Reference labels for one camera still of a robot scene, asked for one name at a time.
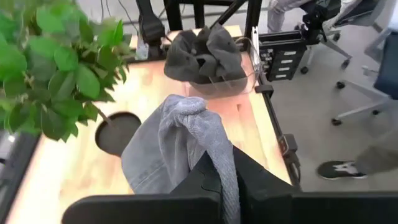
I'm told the clear plastic bin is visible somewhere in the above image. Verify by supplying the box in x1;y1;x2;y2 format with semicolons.
185;36;262;98

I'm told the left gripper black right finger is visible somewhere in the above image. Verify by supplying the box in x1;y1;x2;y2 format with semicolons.
233;146;398;224

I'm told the blue seat office chair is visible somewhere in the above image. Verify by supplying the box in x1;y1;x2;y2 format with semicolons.
331;27;398;127

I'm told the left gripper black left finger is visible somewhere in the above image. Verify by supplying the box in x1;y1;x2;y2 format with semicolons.
61;151;224;224

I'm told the person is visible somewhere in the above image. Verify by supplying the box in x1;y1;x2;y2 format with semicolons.
266;0;312;34

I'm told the black drawer cart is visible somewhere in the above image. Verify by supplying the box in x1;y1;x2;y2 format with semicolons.
259;30;308;82

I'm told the small tree in black pot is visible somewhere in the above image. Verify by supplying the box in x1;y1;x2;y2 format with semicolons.
0;0;143;157

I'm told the person's black sneaker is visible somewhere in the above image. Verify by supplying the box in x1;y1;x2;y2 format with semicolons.
317;129;398;181

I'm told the black office chair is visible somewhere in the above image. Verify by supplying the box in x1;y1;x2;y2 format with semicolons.
300;0;389;75

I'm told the light blue-grey cap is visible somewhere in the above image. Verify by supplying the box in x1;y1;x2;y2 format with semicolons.
120;94;242;224

